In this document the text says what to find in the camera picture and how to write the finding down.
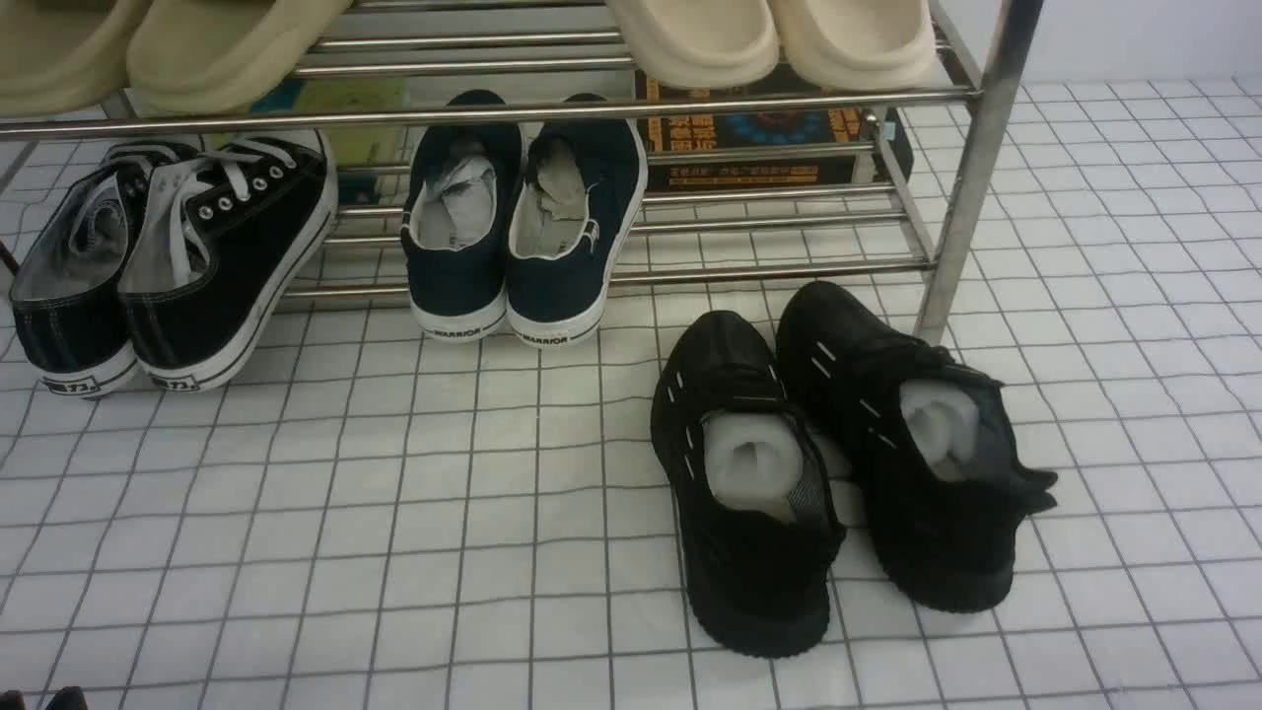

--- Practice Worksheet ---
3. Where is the navy slip-on shoe left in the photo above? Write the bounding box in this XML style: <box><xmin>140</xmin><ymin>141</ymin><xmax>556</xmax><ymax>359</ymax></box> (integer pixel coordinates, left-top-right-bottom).
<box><xmin>400</xmin><ymin>122</ymin><xmax>524</xmax><ymax>343</ymax></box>

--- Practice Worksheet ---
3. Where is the black orange book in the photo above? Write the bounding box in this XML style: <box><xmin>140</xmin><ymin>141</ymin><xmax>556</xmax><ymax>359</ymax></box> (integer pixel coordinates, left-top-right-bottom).
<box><xmin>637</xmin><ymin>107</ymin><xmax>888</xmax><ymax>192</ymax></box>

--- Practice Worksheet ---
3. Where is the beige slipper far left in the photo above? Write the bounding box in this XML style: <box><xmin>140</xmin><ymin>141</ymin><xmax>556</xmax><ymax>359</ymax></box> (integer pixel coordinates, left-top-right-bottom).
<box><xmin>1</xmin><ymin>1</ymin><xmax>151</xmax><ymax>119</ymax></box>

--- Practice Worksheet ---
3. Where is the navy slip-on shoe right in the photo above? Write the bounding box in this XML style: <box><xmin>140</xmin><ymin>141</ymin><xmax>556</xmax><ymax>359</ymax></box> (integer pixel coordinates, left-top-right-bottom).
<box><xmin>509</xmin><ymin>117</ymin><xmax>647</xmax><ymax>349</ymax></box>

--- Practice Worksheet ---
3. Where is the black canvas sneaker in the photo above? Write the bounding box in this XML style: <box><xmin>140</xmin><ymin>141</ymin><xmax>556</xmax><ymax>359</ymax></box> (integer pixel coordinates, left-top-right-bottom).
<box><xmin>9</xmin><ymin>135</ymin><xmax>206</xmax><ymax>399</ymax></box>
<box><xmin>117</xmin><ymin>129</ymin><xmax>338</xmax><ymax>392</ymax></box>

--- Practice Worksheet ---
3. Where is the black knit sneaker left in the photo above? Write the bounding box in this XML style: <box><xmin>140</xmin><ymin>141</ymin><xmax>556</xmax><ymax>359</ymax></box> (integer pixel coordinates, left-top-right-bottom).
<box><xmin>650</xmin><ymin>311</ymin><xmax>846</xmax><ymax>658</ymax></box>

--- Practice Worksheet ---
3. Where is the stainless steel shoe rack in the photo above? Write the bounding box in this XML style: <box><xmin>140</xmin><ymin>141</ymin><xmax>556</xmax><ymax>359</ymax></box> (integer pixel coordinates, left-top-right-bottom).
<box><xmin>3</xmin><ymin>1</ymin><xmax>1044</xmax><ymax>342</ymax></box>

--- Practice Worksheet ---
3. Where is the green blue book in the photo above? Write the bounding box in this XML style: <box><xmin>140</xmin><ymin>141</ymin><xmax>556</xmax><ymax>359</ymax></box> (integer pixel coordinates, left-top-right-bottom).
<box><xmin>202</xmin><ymin>77</ymin><xmax>411</xmax><ymax>206</ymax></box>

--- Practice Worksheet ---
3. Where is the beige slipper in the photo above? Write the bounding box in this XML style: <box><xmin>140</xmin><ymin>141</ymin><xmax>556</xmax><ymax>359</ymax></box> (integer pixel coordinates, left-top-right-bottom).
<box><xmin>1</xmin><ymin>1</ymin><xmax>151</xmax><ymax>119</ymax></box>
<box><xmin>126</xmin><ymin>1</ymin><xmax>351</xmax><ymax>115</ymax></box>

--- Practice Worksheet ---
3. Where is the navy slip-on shoe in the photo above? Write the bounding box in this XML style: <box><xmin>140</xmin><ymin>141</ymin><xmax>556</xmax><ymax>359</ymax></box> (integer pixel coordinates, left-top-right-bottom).
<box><xmin>509</xmin><ymin>117</ymin><xmax>647</xmax><ymax>349</ymax></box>
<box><xmin>400</xmin><ymin>122</ymin><xmax>524</xmax><ymax>343</ymax></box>

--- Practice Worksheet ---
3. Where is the black knit sneaker right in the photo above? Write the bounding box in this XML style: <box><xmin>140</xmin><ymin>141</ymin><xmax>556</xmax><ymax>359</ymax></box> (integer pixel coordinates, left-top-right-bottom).
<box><xmin>776</xmin><ymin>280</ymin><xmax>1058</xmax><ymax>614</ymax></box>

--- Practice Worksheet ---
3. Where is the black knit sneaker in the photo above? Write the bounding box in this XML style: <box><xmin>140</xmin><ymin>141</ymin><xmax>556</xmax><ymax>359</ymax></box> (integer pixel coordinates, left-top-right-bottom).
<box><xmin>650</xmin><ymin>311</ymin><xmax>846</xmax><ymax>658</ymax></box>
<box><xmin>776</xmin><ymin>280</ymin><xmax>1058</xmax><ymax>614</ymax></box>

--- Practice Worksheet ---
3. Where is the cream slipper far right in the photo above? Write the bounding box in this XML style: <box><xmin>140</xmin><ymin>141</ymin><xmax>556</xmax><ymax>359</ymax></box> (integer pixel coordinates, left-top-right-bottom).
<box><xmin>769</xmin><ymin>1</ymin><xmax>936</xmax><ymax>93</ymax></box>

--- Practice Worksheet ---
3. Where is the cream slipper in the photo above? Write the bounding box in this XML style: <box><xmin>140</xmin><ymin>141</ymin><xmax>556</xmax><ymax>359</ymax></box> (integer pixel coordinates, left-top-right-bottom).
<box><xmin>604</xmin><ymin>1</ymin><xmax>780</xmax><ymax>90</ymax></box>
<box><xmin>769</xmin><ymin>1</ymin><xmax>936</xmax><ymax>93</ymax></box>

